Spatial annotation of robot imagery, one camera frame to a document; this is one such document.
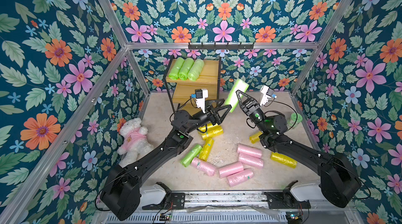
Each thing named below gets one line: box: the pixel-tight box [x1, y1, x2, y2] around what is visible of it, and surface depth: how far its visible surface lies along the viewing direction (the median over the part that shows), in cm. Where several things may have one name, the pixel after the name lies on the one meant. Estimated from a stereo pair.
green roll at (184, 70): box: [177, 57, 195, 81], surface depth 80 cm
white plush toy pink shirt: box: [117, 117, 154, 168], surface depth 89 cm
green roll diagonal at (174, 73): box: [168, 57, 185, 81], surface depth 80 cm
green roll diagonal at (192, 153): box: [180, 144, 203, 168], surface depth 88 cm
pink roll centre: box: [218, 162, 244, 179], surface depth 81 cm
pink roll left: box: [191, 157, 217, 177], surface depth 82 cm
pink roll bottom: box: [226, 169, 254, 187], surface depth 79 cm
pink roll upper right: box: [236, 143, 263, 159], surface depth 88 cm
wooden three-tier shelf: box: [164, 55, 222, 116], surface depth 82 cm
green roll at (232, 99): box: [225, 79, 250, 113], surface depth 62 cm
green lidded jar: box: [287, 112, 304, 129], surface depth 95 cm
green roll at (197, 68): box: [187, 58, 205, 82], surface depth 81 cm
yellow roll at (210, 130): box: [197, 122, 224, 140], surface depth 95 cm
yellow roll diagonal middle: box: [198, 137, 215, 162], surface depth 90 cm
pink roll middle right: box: [238, 153, 264, 170], surface depth 85 cm
